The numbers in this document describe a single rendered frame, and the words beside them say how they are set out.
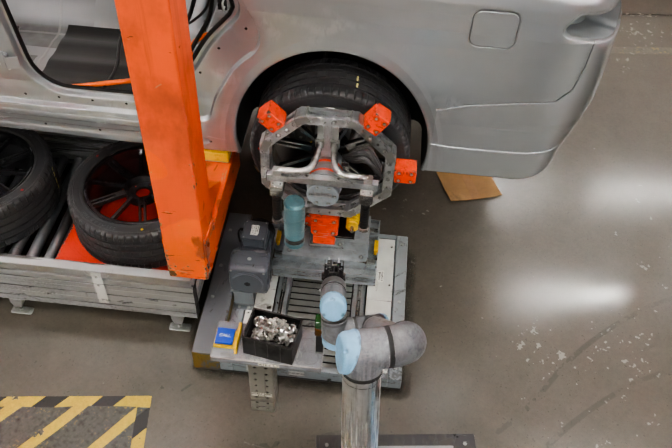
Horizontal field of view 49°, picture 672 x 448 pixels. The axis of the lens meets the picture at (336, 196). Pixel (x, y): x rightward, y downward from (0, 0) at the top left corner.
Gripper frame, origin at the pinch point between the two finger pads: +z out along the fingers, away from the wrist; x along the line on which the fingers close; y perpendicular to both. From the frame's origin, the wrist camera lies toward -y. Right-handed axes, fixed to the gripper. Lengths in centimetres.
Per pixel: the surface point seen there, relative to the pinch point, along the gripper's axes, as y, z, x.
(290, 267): -30, 58, 20
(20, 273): -25, 33, 136
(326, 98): 61, 21, 5
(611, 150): 2, 166, -164
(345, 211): 8.7, 35.5, -4.5
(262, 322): -18.5, -12.1, 26.1
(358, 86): 65, 26, -7
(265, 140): 43, 22, 28
